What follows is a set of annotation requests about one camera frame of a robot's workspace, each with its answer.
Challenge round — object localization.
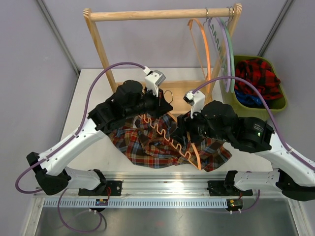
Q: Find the brown multicolour plaid shirt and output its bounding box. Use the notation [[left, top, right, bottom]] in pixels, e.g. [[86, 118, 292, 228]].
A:
[[109, 114, 232, 172]]

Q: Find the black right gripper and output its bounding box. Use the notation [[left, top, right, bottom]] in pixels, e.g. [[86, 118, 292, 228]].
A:
[[170, 104, 232, 146]]

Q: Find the aluminium mounting rail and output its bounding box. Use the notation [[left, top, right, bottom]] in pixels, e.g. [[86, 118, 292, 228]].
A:
[[33, 175, 299, 213]]

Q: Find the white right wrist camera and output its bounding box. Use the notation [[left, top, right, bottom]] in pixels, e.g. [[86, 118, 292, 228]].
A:
[[183, 90, 205, 118]]

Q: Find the orange hanger of plaid shirt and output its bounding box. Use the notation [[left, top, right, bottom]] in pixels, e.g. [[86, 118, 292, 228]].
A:
[[137, 88, 202, 171]]

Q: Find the red black checked shirt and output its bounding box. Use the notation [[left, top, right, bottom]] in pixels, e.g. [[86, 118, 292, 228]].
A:
[[234, 58, 283, 102]]

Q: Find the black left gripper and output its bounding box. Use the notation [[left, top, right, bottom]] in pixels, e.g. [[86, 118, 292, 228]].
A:
[[125, 86, 173, 119]]

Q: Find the lilac plastic hanger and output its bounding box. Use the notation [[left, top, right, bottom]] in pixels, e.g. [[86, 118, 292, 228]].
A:
[[208, 16, 234, 93]]

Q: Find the wooden clothes rack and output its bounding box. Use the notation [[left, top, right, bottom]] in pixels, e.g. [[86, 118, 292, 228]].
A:
[[83, 3, 242, 117]]

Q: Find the orange hanger of red shirt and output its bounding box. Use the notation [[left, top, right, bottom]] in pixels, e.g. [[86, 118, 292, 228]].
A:
[[187, 18, 211, 82]]

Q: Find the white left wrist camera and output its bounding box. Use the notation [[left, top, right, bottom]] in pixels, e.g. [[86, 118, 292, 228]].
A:
[[143, 66, 166, 97]]

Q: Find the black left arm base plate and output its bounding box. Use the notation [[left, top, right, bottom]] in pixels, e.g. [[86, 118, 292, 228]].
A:
[[78, 180, 123, 197]]

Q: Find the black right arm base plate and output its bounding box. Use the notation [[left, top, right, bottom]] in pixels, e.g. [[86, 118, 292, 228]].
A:
[[207, 180, 253, 197]]

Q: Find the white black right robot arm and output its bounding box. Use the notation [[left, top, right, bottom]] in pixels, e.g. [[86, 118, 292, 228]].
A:
[[171, 101, 315, 202]]

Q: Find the mint green plastic hanger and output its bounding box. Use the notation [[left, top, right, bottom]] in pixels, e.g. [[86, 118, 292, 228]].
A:
[[211, 16, 236, 91]]

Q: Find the green plastic bin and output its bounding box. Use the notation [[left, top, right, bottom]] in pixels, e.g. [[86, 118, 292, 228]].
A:
[[220, 55, 287, 120]]

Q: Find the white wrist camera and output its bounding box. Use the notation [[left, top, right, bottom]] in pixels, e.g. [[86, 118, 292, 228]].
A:
[[143, 66, 166, 97], [183, 90, 205, 118]]

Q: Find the blue checked shirt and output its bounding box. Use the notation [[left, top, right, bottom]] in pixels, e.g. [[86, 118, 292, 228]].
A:
[[234, 90, 263, 108]]

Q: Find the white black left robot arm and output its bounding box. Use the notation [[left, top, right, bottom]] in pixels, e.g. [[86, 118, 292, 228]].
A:
[[27, 80, 173, 196]]

